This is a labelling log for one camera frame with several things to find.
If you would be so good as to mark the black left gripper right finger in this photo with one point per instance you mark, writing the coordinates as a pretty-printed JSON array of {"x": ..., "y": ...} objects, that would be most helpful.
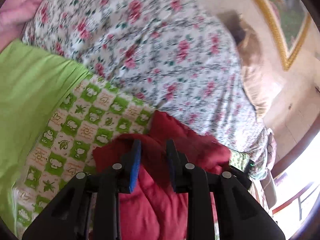
[{"x": 219, "y": 205}]

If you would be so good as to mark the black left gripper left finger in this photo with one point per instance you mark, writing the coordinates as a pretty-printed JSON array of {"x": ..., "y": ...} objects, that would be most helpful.
[{"x": 88, "y": 207}]

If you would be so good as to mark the red puffer jacket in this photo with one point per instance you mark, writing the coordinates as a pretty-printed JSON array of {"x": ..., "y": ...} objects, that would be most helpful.
[{"x": 153, "y": 210}]

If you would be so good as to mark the beige satin pillow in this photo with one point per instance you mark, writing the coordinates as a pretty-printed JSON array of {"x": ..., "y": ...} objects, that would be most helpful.
[{"x": 258, "y": 82}]

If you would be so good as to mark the green white patterned quilt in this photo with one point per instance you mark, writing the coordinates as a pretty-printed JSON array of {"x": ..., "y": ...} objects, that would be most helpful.
[{"x": 54, "y": 114}]

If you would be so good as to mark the floral bed sheet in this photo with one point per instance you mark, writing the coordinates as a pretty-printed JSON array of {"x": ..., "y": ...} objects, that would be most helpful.
[{"x": 172, "y": 54}]

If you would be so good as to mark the gold framed picture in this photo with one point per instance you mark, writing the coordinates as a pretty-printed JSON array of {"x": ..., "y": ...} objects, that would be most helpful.
[{"x": 288, "y": 21}]

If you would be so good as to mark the pink quilt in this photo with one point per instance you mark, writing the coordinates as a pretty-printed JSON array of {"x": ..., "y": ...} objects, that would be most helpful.
[{"x": 14, "y": 15}]

